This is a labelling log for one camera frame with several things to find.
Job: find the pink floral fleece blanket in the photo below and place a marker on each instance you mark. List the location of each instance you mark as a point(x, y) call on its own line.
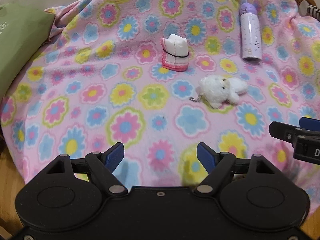
point(100, 80)

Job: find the purple water bottle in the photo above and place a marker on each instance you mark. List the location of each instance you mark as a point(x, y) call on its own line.
point(250, 33)

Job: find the white plush sheep keychain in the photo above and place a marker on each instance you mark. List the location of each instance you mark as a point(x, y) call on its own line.
point(217, 89)

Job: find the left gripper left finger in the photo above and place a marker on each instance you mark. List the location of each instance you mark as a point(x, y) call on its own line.
point(101, 167)

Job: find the green cushion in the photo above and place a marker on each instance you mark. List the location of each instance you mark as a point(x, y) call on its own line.
point(23, 31)

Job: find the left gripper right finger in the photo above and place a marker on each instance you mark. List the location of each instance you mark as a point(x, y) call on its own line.
point(219, 168)

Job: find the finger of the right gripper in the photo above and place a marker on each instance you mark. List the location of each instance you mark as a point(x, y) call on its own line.
point(309, 124)
point(282, 131)

